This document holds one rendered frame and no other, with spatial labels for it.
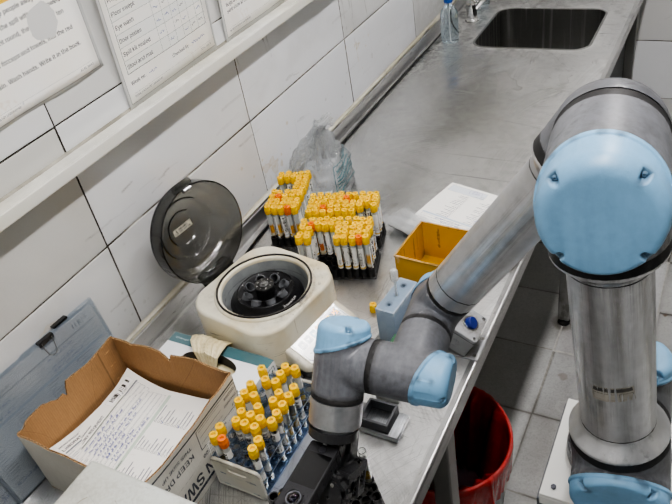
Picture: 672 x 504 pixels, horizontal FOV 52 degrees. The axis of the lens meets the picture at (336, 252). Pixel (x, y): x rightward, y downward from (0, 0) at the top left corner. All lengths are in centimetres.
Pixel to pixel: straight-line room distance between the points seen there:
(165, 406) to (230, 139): 67
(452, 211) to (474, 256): 81
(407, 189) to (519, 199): 101
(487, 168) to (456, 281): 99
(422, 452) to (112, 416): 56
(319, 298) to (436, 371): 52
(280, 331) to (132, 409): 30
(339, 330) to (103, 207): 63
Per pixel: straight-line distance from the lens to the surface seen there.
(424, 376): 91
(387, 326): 134
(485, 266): 90
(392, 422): 124
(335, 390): 95
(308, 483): 97
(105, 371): 139
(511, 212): 85
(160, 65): 147
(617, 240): 65
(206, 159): 161
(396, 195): 182
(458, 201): 174
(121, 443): 130
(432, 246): 156
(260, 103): 177
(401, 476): 120
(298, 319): 134
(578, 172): 63
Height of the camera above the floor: 186
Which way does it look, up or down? 37 degrees down
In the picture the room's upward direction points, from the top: 11 degrees counter-clockwise
